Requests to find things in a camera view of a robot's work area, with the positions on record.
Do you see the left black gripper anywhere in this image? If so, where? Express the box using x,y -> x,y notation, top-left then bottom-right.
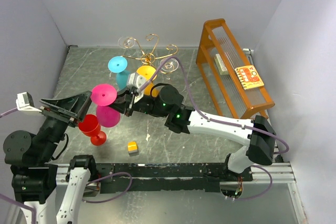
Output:
36,88 -> 92,161

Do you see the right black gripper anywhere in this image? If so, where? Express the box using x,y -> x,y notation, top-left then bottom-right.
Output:
101,86 -> 169,118

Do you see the magenta plastic wine glass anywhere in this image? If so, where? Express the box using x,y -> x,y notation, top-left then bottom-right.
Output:
91,83 -> 121,128

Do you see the yellow plastic wine glass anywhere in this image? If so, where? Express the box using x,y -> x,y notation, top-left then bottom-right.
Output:
136,65 -> 159,97

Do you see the blue plastic wine glass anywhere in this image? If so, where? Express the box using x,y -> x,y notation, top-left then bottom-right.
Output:
108,56 -> 130,90

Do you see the clear wine glass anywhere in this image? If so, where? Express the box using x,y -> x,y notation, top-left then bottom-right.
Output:
118,36 -> 137,49
160,58 -> 179,80

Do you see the clear wine glass front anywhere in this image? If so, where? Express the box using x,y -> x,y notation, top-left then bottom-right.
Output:
118,36 -> 137,49

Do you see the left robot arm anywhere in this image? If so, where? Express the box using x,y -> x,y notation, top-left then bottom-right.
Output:
3,91 -> 98,223

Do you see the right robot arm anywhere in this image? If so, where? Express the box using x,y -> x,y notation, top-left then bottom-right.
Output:
109,84 -> 276,181

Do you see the red plastic wine glass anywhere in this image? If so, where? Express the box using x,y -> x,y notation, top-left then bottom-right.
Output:
78,114 -> 107,146

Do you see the wooden shelf rack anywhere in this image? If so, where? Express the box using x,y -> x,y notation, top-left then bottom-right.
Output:
196,18 -> 275,119

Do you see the yellow grey small block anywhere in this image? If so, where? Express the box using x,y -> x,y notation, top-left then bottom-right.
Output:
127,141 -> 139,156

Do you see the white box on shelf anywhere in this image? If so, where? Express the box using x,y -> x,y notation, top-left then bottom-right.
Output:
214,54 -> 229,76

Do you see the orange patterned card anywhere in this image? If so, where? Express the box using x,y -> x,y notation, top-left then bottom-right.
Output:
235,65 -> 264,90

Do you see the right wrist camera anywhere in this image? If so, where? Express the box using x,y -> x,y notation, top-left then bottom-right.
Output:
127,72 -> 147,93

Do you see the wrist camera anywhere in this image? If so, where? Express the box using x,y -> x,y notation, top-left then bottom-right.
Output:
127,72 -> 147,93
16,92 -> 42,115

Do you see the gold wire glass rack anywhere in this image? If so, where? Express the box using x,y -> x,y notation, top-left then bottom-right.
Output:
122,34 -> 178,67

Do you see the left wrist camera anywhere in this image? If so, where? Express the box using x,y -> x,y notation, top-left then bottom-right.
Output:
16,92 -> 42,115

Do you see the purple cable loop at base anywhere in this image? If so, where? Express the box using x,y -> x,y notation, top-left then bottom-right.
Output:
81,172 -> 133,204

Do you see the black base frame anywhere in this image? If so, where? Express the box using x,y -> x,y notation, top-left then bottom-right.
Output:
90,163 -> 253,194

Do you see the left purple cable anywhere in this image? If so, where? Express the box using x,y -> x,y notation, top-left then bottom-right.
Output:
0,107 -> 36,224

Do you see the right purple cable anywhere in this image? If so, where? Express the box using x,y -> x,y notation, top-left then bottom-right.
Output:
139,56 -> 290,154

